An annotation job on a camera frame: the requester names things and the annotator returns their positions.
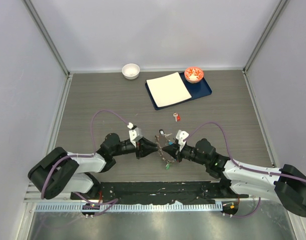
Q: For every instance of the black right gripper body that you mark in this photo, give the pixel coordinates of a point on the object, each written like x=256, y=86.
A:
x=187, y=152

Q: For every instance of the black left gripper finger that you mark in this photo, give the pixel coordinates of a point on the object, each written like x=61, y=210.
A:
x=147, y=144
x=149, y=151

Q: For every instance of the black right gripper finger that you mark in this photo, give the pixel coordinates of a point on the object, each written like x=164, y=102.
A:
x=170, y=148
x=170, y=155

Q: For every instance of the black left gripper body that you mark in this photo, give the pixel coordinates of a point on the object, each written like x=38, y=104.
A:
x=128, y=148

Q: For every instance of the red headed key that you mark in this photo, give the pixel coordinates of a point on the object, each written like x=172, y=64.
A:
x=176, y=117

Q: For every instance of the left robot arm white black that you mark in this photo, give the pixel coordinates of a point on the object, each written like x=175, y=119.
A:
x=62, y=172

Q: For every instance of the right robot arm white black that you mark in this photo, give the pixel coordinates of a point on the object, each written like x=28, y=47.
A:
x=286, y=185

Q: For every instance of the white square plate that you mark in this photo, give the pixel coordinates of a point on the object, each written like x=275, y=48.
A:
x=168, y=90

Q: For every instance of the dark blue tray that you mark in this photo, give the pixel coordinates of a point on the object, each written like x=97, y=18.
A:
x=197, y=90

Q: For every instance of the white bowl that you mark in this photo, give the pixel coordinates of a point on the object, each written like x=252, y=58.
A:
x=131, y=71

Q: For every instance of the orange patterned bowl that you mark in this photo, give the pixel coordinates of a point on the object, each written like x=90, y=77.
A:
x=194, y=74

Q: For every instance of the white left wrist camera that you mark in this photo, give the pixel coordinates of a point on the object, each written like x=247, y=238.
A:
x=135, y=134

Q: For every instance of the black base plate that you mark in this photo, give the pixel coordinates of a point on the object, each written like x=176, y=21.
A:
x=161, y=193

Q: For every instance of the slotted cable duct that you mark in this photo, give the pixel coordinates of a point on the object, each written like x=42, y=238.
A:
x=84, y=207

